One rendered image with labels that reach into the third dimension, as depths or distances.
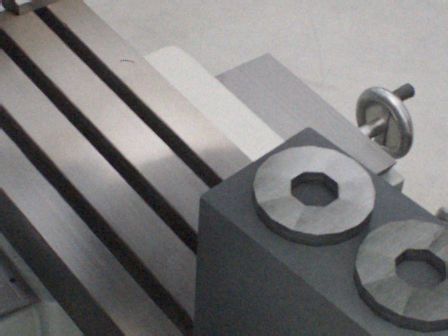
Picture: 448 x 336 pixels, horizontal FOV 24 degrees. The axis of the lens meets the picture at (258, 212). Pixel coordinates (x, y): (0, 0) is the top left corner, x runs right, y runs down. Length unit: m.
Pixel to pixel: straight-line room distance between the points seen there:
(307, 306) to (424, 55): 2.16
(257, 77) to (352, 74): 1.29
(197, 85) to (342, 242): 0.60
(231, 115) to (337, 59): 1.53
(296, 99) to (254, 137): 0.21
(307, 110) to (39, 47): 0.41
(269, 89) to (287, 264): 0.75
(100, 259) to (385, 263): 0.34
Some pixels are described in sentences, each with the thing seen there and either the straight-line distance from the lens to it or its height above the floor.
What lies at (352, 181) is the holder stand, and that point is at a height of 1.19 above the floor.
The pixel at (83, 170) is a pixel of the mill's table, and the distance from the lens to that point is 1.04.
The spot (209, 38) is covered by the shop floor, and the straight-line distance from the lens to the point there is 2.81.
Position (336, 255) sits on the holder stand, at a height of 1.17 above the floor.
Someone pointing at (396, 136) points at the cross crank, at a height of 0.68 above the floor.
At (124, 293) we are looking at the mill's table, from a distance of 0.94.
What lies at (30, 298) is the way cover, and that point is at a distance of 1.03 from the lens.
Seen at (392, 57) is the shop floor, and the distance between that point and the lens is 2.83.
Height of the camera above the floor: 1.72
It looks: 47 degrees down
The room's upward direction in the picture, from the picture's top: 6 degrees clockwise
